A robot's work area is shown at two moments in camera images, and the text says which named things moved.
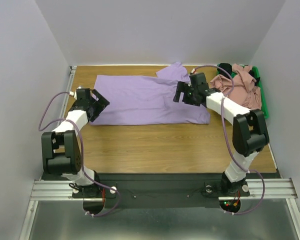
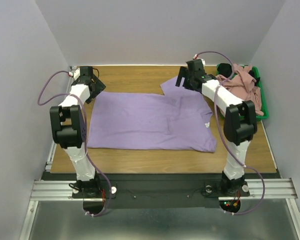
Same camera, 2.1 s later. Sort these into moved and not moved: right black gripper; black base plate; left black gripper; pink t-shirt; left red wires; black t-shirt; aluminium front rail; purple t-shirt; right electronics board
Moved: purple t-shirt; left black gripper; right black gripper
Not moved: pink t-shirt; black t-shirt; left red wires; black base plate; aluminium front rail; right electronics board
